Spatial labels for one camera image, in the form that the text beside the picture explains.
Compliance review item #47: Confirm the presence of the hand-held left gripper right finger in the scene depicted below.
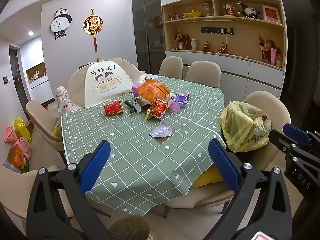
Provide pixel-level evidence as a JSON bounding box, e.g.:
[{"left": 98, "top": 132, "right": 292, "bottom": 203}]
[{"left": 207, "top": 138, "right": 293, "bottom": 240}]

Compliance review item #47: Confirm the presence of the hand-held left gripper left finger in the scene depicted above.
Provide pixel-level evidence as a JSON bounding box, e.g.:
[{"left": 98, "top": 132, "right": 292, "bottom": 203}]
[{"left": 26, "top": 139, "right": 112, "bottom": 240}]

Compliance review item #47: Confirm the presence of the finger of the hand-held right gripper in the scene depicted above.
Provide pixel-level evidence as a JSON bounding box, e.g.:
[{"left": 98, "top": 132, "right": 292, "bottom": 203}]
[
  {"left": 269, "top": 129, "right": 304, "bottom": 157},
  {"left": 283, "top": 123, "right": 320, "bottom": 155}
]

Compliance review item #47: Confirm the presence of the yellow plastic bag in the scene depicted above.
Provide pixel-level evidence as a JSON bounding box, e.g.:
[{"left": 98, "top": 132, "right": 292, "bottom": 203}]
[{"left": 219, "top": 101, "right": 272, "bottom": 153}]

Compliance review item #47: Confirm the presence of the purple toy car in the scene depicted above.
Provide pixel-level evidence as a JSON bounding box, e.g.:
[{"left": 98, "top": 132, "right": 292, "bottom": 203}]
[{"left": 172, "top": 92, "right": 192, "bottom": 108}]

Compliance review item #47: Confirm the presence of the pink box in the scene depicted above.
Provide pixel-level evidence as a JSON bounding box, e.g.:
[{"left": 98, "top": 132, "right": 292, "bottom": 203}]
[{"left": 132, "top": 82, "right": 145, "bottom": 97}]

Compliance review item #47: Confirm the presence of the orange snack bag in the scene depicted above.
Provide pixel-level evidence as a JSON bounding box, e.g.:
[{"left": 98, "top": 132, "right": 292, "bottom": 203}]
[{"left": 137, "top": 78, "right": 171, "bottom": 105}]

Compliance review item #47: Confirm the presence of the yellow cushion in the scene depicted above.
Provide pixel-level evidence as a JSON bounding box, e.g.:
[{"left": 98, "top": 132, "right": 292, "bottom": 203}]
[
  {"left": 191, "top": 165, "right": 225, "bottom": 188},
  {"left": 52, "top": 124, "right": 63, "bottom": 138}
]

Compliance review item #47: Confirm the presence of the beige chair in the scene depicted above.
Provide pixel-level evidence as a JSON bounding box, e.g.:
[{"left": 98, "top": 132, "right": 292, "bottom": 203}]
[
  {"left": 164, "top": 185, "right": 237, "bottom": 218},
  {"left": 0, "top": 164, "right": 75, "bottom": 230},
  {"left": 225, "top": 91, "right": 292, "bottom": 180},
  {"left": 158, "top": 56, "right": 184, "bottom": 77},
  {"left": 26, "top": 100, "right": 68, "bottom": 165},
  {"left": 185, "top": 60, "right": 222, "bottom": 88}
]

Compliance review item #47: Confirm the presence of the green checked tablecloth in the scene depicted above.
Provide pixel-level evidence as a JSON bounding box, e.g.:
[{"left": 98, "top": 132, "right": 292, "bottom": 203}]
[{"left": 61, "top": 74, "right": 225, "bottom": 217}]

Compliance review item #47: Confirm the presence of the red paper cup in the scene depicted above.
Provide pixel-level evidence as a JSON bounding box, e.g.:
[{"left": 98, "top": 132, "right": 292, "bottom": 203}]
[{"left": 104, "top": 99, "right": 125, "bottom": 116}]

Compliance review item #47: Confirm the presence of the brown fuzzy cloth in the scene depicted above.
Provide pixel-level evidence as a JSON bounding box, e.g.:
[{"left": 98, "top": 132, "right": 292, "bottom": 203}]
[{"left": 109, "top": 215, "right": 152, "bottom": 240}]

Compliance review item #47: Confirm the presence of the purple foil wrapper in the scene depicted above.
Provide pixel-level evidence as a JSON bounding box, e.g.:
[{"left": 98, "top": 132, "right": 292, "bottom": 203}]
[{"left": 149, "top": 122, "right": 176, "bottom": 138}]

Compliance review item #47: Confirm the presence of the black packet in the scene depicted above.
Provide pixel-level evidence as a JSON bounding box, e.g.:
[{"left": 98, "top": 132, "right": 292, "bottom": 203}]
[{"left": 124, "top": 97, "right": 142, "bottom": 114}]

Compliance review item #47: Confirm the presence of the pink water bottle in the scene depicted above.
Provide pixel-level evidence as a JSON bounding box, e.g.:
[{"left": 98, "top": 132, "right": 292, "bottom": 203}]
[{"left": 55, "top": 86, "right": 73, "bottom": 112}]

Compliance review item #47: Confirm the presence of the cream mesh food cover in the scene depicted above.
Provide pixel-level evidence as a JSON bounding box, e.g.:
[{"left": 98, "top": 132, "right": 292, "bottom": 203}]
[{"left": 67, "top": 58, "right": 142, "bottom": 110}]

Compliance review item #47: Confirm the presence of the orange gift bag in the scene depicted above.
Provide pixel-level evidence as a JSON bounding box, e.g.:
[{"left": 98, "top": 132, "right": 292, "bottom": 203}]
[{"left": 6, "top": 145, "right": 30, "bottom": 173}]

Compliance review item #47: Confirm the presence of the yellow snack bag on floor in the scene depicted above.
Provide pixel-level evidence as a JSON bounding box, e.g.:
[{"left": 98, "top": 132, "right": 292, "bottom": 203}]
[{"left": 14, "top": 117, "right": 32, "bottom": 143}]

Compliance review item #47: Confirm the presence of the red snack packet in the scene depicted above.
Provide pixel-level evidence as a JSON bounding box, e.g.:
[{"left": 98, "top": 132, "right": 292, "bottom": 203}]
[{"left": 144, "top": 99, "right": 168, "bottom": 122}]

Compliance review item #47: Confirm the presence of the red flower bouquet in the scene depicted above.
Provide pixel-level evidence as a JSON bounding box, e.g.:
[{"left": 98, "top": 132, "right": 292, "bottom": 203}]
[{"left": 259, "top": 35, "right": 284, "bottom": 67}]

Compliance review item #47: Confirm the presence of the wooden shelf cabinet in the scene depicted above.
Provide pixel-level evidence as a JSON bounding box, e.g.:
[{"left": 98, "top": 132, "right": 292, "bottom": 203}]
[{"left": 160, "top": 0, "right": 288, "bottom": 100}]

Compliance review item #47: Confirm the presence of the dark door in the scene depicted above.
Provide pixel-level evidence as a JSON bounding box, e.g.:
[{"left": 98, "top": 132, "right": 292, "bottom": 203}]
[{"left": 9, "top": 45, "right": 32, "bottom": 103}]

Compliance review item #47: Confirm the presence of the red framed picture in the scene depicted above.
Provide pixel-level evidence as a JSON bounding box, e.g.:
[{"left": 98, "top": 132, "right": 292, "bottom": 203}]
[{"left": 262, "top": 4, "right": 282, "bottom": 23}]

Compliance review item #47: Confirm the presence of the black power strip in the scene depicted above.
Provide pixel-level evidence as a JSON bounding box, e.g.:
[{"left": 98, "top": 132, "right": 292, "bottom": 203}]
[{"left": 201, "top": 27, "right": 235, "bottom": 35}]

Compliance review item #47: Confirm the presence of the panda figurine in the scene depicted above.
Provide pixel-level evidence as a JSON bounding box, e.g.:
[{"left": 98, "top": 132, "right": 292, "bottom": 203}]
[{"left": 237, "top": 0, "right": 262, "bottom": 19}]

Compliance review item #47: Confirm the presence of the small flower bouquet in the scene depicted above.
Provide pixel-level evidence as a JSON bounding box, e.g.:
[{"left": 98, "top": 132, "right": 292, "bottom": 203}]
[{"left": 175, "top": 30, "right": 189, "bottom": 50}]

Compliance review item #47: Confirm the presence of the red gold hanging ornament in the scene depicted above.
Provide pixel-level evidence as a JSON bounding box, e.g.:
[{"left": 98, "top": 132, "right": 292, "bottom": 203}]
[{"left": 83, "top": 8, "right": 103, "bottom": 52}]

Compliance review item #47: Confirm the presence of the dark glass cabinet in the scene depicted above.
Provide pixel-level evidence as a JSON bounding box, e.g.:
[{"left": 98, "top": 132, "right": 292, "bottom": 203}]
[{"left": 131, "top": 0, "right": 165, "bottom": 74}]

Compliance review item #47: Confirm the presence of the clear glass jar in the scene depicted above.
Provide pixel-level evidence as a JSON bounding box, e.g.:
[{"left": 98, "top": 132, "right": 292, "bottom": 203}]
[{"left": 202, "top": 2, "right": 214, "bottom": 17}]

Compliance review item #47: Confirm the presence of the panda wall clock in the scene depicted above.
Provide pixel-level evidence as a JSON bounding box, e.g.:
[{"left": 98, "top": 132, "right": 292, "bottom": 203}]
[{"left": 50, "top": 7, "right": 72, "bottom": 40}]

